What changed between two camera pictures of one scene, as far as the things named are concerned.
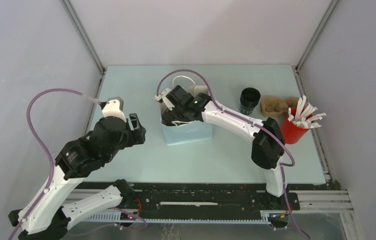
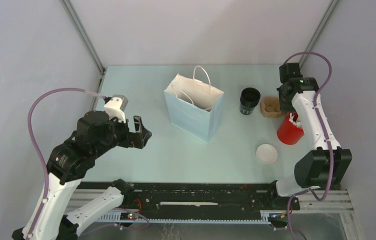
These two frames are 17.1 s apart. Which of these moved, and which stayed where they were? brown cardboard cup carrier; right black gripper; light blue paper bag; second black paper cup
Moved: right black gripper; light blue paper bag
Stayed: second black paper cup; brown cardboard cup carrier
